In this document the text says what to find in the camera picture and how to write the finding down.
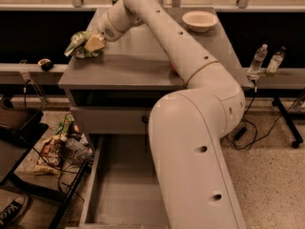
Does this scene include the black yellow tape measure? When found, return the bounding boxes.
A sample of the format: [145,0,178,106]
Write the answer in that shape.
[38,58,53,72]

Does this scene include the green snack bag on floor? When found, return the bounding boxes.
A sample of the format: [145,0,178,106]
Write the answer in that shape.
[55,114,74,136]

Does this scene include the black rolling stand leg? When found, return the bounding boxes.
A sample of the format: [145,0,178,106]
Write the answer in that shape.
[272,96,305,149]

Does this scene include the red apple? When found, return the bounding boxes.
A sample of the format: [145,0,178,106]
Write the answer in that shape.
[170,61,178,75]

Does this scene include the dark bin on stand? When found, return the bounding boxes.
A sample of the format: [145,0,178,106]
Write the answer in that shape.
[0,96,43,146]

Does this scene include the clear bottle dark cap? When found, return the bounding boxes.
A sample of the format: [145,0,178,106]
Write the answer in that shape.
[265,46,287,76]

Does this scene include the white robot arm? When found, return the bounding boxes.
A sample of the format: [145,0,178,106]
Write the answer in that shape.
[97,0,247,229]

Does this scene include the clear water bottle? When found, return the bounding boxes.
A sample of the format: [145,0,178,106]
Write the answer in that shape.
[248,44,268,74]

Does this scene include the grey drawer cabinet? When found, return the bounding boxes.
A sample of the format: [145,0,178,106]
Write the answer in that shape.
[58,7,252,151]

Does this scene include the white bowl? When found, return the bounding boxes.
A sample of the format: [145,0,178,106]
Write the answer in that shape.
[182,10,218,32]

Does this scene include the brown snack bag on floor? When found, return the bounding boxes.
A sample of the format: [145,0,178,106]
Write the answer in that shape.
[33,135,64,176]

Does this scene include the open grey middle drawer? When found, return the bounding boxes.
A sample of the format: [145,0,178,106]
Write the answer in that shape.
[68,135,172,229]

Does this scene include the plastic bottle on floor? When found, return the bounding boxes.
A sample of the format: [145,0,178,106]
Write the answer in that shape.
[60,135,93,164]

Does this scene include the black sneaker white laces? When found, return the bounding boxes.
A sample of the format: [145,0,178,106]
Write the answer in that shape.
[0,194,29,229]

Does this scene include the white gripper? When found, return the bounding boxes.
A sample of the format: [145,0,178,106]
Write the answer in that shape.
[84,14,124,52]

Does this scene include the grey top drawer black handle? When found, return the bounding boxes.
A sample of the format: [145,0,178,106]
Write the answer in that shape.
[71,107,151,135]

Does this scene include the green jalapeno chip bag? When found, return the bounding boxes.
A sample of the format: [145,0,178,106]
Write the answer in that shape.
[64,31,105,58]

